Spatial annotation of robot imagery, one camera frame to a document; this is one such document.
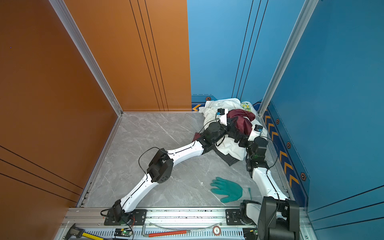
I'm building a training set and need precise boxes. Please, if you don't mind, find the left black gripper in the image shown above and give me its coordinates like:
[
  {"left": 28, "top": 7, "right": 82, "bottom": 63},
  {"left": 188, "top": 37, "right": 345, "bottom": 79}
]
[{"left": 210, "top": 114, "right": 237, "bottom": 145}]

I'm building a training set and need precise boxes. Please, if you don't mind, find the maroon shirt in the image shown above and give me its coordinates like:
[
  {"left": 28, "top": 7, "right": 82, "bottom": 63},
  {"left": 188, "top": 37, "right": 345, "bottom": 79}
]
[{"left": 193, "top": 110, "right": 257, "bottom": 143}]

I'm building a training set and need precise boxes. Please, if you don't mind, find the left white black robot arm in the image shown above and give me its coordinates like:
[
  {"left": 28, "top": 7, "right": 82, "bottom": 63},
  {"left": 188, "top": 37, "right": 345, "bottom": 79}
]
[{"left": 109, "top": 119, "right": 244, "bottom": 224}]

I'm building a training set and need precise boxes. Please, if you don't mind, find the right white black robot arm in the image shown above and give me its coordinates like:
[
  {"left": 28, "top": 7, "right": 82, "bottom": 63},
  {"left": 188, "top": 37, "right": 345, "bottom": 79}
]
[{"left": 240, "top": 136, "right": 300, "bottom": 240}]

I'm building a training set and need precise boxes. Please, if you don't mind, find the white cloth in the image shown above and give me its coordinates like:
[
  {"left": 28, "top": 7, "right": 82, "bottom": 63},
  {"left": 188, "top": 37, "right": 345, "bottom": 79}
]
[{"left": 199, "top": 98, "right": 257, "bottom": 146}]

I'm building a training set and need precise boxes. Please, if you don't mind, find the lemon print cloth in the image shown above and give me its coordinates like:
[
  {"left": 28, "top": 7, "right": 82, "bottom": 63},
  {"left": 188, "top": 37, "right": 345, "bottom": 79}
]
[{"left": 241, "top": 102, "right": 255, "bottom": 113}]

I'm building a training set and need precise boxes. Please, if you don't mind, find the dark grey garment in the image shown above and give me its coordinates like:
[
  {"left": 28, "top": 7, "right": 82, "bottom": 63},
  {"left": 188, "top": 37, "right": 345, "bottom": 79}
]
[{"left": 213, "top": 144, "right": 246, "bottom": 166}]

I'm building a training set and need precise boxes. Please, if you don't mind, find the green rubber glove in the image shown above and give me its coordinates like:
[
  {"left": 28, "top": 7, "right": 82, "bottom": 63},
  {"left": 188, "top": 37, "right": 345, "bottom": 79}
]
[{"left": 210, "top": 177, "right": 243, "bottom": 204}]

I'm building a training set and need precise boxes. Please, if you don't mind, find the round red white sticker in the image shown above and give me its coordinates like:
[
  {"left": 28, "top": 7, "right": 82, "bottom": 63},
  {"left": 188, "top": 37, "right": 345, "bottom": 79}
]
[{"left": 213, "top": 226, "right": 222, "bottom": 236}]

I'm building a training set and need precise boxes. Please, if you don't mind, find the green circuit board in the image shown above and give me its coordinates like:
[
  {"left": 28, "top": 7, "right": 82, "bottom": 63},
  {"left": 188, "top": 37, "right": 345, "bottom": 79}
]
[{"left": 114, "top": 228, "right": 134, "bottom": 240}]

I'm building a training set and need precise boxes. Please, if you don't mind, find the yellow black caliper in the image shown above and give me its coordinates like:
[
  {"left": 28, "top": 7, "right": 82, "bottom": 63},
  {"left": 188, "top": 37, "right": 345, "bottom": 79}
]
[{"left": 64, "top": 224, "right": 104, "bottom": 240}]

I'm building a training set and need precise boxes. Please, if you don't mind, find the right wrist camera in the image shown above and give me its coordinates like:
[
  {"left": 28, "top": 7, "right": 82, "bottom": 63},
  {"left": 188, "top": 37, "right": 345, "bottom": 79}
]
[{"left": 253, "top": 125, "right": 264, "bottom": 137}]

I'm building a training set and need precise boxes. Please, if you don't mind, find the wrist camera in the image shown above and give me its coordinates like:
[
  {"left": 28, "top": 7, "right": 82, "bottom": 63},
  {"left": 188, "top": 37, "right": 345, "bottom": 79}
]
[
  {"left": 216, "top": 108, "right": 228, "bottom": 126},
  {"left": 253, "top": 125, "right": 264, "bottom": 137}
]

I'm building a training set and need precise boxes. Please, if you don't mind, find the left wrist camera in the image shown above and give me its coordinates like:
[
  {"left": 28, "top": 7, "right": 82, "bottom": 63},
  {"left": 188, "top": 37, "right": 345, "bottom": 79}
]
[{"left": 216, "top": 108, "right": 228, "bottom": 126}]

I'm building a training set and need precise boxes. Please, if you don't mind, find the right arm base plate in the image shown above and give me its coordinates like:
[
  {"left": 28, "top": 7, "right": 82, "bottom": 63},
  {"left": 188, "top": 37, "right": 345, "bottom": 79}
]
[{"left": 225, "top": 209, "right": 256, "bottom": 226}]

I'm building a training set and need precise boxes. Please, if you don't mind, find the red handled tool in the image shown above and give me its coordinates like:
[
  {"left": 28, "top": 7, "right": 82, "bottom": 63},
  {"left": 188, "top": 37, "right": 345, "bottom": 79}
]
[{"left": 142, "top": 226, "right": 191, "bottom": 238}]

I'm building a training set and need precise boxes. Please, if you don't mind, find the aluminium front rail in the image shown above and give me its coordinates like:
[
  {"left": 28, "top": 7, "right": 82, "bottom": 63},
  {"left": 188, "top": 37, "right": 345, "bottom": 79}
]
[{"left": 53, "top": 206, "right": 317, "bottom": 240}]

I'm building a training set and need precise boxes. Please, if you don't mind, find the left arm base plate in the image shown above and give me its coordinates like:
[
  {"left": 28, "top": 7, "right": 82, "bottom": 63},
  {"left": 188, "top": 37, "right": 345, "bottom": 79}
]
[{"left": 101, "top": 209, "right": 147, "bottom": 227}]

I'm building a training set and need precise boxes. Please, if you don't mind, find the right aluminium corner post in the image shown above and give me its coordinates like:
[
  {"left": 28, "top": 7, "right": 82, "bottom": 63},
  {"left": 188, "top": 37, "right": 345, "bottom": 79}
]
[{"left": 258, "top": 0, "right": 319, "bottom": 117}]

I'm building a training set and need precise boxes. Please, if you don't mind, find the aluminium corner post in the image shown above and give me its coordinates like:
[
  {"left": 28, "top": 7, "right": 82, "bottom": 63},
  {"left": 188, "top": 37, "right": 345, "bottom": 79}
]
[
  {"left": 258, "top": 0, "right": 319, "bottom": 117},
  {"left": 49, "top": 0, "right": 124, "bottom": 117}
]

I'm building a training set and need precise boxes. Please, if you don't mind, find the left aluminium corner post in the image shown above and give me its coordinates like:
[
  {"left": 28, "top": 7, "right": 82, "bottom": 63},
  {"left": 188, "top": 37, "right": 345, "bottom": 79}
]
[{"left": 49, "top": 0, "right": 124, "bottom": 117}]

